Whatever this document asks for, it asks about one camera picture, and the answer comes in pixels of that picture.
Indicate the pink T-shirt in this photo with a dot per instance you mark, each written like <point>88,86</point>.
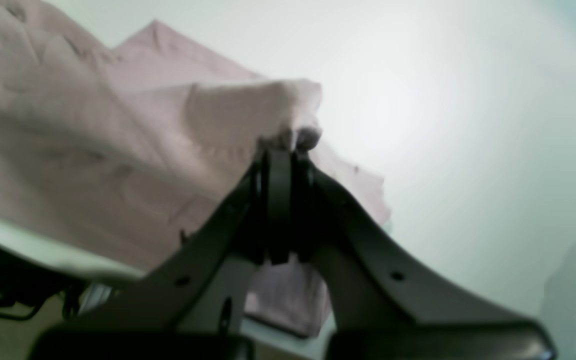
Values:
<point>118,150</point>

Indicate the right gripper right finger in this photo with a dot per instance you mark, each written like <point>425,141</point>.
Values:
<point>387,305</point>

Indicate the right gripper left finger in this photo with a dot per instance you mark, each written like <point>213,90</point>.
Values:
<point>189,308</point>

